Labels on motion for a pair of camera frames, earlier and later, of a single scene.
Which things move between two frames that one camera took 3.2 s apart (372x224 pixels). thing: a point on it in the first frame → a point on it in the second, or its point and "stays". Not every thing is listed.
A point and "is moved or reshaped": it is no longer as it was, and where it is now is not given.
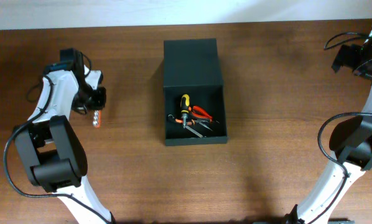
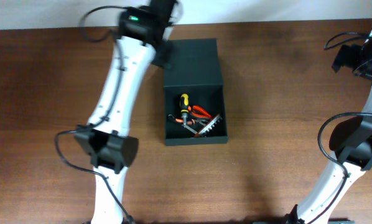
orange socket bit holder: (97, 119) is moved or reshaped
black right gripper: (346, 56) stays
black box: (192, 67) stays
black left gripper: (98, 105) → (167, 60)
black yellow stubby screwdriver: (185, 104) stays
